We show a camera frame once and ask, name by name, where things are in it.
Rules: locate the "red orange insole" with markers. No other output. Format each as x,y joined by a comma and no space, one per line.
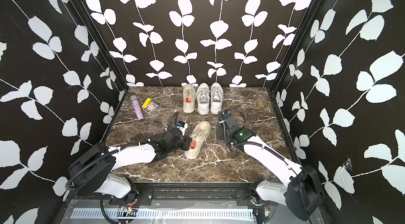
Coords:
193,144

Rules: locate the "yellow wedge block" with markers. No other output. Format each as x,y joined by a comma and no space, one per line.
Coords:
146,103

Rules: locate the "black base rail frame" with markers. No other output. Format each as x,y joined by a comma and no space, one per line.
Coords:
196,194

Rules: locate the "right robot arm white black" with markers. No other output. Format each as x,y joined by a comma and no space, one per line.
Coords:
284,169

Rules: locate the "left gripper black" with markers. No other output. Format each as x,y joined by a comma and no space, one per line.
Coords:
186,142

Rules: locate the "white slotted cable duct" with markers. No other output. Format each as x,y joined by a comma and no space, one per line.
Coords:
216,214

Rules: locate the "purple glitter tube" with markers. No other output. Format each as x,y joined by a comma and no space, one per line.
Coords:
136,106

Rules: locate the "white sneaker right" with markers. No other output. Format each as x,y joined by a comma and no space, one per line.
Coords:
217,96

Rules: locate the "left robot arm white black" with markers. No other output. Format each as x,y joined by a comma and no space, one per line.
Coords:
92,172

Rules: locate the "white sneaker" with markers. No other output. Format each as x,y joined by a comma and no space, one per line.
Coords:
203,99
217,96

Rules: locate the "white sneaker left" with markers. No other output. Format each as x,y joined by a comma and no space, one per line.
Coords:
203,99

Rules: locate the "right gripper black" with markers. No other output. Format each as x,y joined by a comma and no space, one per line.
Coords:
219,130

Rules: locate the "small purple card box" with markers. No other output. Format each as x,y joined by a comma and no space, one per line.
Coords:
151,107

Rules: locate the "beige sneaker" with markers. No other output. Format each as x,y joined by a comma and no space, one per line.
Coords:
200,135
188,91

